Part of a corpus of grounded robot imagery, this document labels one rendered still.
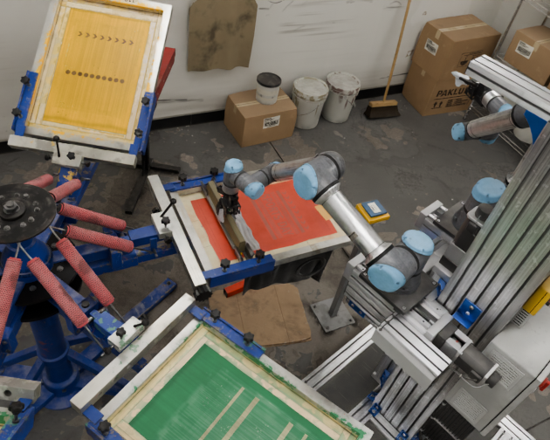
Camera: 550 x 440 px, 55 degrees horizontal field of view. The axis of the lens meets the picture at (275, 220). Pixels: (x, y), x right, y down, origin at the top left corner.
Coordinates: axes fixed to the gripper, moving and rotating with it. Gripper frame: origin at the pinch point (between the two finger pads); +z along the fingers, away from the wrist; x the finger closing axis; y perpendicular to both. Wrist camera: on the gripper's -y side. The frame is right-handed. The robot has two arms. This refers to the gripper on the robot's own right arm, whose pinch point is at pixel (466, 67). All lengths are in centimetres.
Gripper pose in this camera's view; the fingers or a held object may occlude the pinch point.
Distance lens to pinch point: 263.2
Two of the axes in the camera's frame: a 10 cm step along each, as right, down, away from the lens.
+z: -2.8, -7.2, 6.4
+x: 9.6, -2.0, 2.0
